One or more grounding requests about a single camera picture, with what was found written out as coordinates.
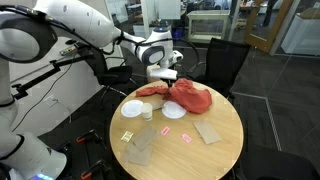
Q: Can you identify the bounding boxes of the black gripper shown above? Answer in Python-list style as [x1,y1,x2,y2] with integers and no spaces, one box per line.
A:
[162,77,175,90]

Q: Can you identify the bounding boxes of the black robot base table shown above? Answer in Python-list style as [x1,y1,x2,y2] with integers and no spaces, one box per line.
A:
[49,128,116,180]

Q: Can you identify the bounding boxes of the white paper cup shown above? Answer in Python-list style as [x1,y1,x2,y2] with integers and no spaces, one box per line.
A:
[140,102,154,122]

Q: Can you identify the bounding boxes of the brown cardboard piece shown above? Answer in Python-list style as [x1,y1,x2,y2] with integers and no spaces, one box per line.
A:
[148,94,168,111]

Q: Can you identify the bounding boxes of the white paper plate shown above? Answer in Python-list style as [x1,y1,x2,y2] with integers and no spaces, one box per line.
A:
[120,99,145,119]
[161,100,187,120]

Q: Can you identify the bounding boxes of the red cloth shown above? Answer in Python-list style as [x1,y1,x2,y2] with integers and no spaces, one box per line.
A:
[135,78,213,115]

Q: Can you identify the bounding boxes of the pink sachet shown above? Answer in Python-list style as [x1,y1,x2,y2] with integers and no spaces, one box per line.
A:
[160,125,171,136]
[181,133,193,144]

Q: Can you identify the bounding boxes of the blue bin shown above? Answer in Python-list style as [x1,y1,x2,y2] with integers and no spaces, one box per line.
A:
[171,28,185,42]

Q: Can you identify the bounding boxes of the brown paper sheet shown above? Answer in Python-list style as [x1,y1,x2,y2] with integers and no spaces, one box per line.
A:
[192,119,223,145]
[131,127,160,152]
[121,143,155,167]

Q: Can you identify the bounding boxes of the black armchair with chrome legs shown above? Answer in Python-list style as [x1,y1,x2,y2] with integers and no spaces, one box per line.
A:
[77,42,135,101]

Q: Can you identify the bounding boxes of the black mesh office chair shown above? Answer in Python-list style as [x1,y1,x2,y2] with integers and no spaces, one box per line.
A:
[189,37,252,99]

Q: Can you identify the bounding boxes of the yellow sachet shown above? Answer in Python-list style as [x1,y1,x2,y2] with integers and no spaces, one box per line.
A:
[120,130,134,143]

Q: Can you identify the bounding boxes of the beige shelf cart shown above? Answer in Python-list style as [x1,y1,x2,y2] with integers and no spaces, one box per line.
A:
[186,9,231,44]

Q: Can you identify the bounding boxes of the frosted white glass panel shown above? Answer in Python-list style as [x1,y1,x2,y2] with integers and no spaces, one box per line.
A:
[155,0,182,21]

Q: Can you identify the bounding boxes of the orange and black clamp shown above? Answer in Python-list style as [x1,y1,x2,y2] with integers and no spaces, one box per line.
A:
[80,159,113,180]
[75,129,103,145]

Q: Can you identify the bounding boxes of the grey bar-shaped device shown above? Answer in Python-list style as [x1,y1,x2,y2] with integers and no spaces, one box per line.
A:
[59,45,80,57]

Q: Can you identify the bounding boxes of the wooden door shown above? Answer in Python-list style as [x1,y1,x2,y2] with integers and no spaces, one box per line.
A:
[244,0,295,54]

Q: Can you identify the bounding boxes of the black chair with chrome base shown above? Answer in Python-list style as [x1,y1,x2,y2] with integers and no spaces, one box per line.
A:
[238,143,320,180]

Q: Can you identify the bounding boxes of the white counter with brown top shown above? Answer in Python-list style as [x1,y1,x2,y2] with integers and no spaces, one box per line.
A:
[280,7,320,57]

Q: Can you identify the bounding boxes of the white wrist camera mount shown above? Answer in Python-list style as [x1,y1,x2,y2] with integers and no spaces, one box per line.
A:
[149,67,179,81]

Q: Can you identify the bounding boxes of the white partition post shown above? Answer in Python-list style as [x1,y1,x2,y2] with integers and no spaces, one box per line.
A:
[139,0,153,38]

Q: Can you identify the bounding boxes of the white wall socket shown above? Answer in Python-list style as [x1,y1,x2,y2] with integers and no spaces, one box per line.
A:
[44,94,60,108]

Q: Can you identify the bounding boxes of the black articulated camera stand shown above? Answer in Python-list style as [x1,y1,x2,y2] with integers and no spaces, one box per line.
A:
[10,41,96,101]

